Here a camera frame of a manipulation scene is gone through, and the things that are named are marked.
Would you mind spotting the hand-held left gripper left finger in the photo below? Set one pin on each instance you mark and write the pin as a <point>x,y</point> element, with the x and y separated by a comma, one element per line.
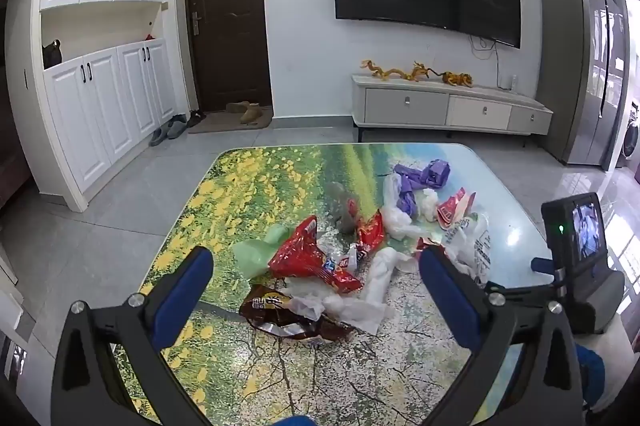
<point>186,296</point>

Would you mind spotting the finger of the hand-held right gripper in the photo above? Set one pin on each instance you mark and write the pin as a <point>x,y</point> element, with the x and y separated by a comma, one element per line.
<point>544,266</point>

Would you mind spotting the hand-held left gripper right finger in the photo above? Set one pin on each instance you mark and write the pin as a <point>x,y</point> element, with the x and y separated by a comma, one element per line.
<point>445,296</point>

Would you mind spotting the printed white plastic bag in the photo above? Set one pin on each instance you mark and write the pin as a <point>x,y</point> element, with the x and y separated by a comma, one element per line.
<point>475,246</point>

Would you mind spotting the white tissue paper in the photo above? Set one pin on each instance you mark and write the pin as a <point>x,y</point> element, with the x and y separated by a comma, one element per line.
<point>377,276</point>

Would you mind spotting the green plastic bag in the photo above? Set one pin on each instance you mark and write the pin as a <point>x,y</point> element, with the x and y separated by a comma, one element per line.
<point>252,253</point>

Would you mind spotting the red and white wrapper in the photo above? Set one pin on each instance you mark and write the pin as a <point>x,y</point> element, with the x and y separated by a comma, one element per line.
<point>450,208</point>

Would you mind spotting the plain white plastic bag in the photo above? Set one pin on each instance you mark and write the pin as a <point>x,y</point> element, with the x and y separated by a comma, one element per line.
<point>395,218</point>

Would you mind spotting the small red wrapper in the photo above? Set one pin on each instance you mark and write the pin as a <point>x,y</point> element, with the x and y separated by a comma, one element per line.
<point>371,236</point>

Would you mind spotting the brown snack packet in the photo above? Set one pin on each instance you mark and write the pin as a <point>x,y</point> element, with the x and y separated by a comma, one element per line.
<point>277,306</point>

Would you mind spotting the small purple plastic bag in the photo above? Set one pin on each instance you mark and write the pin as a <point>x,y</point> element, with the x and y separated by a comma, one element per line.
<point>407,201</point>

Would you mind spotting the large red snack packet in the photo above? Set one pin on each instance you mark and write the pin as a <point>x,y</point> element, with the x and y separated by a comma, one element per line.
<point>300,256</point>

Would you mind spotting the large purple plastic bag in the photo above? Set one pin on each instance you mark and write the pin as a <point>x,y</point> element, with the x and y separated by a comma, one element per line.
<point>431,173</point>

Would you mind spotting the washing machine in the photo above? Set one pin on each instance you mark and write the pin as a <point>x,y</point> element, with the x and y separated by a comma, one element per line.
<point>632,138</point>

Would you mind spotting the grey slipper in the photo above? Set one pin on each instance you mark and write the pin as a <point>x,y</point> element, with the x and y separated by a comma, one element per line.
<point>157,137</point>
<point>176,127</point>

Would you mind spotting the brown doormat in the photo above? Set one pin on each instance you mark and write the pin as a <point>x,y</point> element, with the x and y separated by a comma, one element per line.
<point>220,124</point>

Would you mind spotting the dark shoes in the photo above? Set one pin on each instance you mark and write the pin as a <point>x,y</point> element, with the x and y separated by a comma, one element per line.
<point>196,118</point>

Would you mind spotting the grey refrigerator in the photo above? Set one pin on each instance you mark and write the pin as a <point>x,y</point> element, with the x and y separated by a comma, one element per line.
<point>575,71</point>

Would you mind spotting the tan boot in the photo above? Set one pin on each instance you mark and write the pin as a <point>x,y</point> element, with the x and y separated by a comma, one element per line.
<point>250,115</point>
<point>236,107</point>

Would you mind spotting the white television stand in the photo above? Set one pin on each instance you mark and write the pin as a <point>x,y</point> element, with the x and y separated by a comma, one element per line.
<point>405,106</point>

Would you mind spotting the white shoe cabinet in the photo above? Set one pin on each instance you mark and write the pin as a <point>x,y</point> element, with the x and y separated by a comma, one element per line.
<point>100,116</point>

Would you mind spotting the dark brown entrance door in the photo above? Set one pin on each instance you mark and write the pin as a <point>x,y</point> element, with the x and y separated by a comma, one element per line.
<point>225,31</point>

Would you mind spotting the black bag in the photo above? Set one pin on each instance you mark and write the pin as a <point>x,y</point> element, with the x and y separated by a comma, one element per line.
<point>52,55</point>

